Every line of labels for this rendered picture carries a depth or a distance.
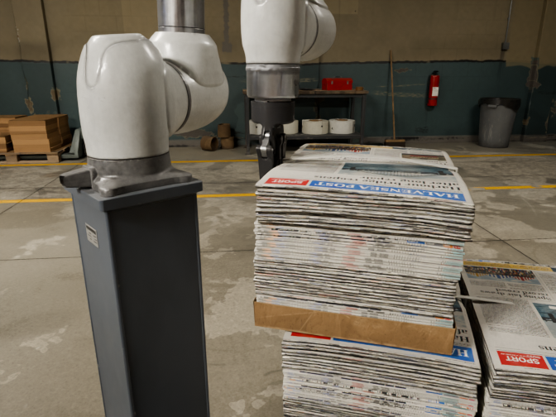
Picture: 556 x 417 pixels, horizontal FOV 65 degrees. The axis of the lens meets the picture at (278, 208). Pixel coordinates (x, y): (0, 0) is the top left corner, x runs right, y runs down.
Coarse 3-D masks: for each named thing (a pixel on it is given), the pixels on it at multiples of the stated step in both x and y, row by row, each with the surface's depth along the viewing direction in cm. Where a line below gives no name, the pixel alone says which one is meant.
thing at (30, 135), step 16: (0, 128) 602; (16, 128) 568; (32, 128) 570; (48, 128) 579; (64, 128) 626; (0, 144) 571; (16, 144) 573; (32, 144) 575; (48, 144) 576; (64, 144) 625; (16, 160) 577; (48, 160) 581
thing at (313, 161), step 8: (296, 160) 78; (304, 160) 78; (312, 160) 77; (320, 160) 77; (328, 160) 77; (336, 160) 77; (344, 160) 77; (352, 160) 77; (368, 168) 71; (376, 168) 71; (384, 168) 71; (392, 168) 71; (400, 168) 71; (408, 168) 70; (416, 168) 70; (424, 168) 71; (432, 168) 71; (440, 168) 71
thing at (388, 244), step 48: (288, 192) 59; (336, 192) 57; (384, 192) 56; (432, 192) 57; (288, 240) 62; (336, 240) 60; (384, 240) 58; (432, 240) 56; (288, 288) 64; (336, 288) 62; (384, 288) 60; (432, 288) 58
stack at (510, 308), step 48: (480, 288) 80; (528, 288) 80; (288, 336) 66; (480, 336) 68; (528, 336) 66; (288, 384) 68; (336, 384) 66; (384, 384) 64; (432, 384) 62; (480, 384) 60; (528, 384) 59
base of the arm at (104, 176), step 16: (96, 160) 79; (112, 160) 78; (128, 160) 79; (144, 160) 80; (160, 160) 82; (64, 176) 80; (80, 176) 79; (96, 176) 80; (112, 176) 79; (128, 176) 79; (144, 176) 80; (160, 176) 82; (176, 176) 84; (112, 192) 76; (128, 192) 78
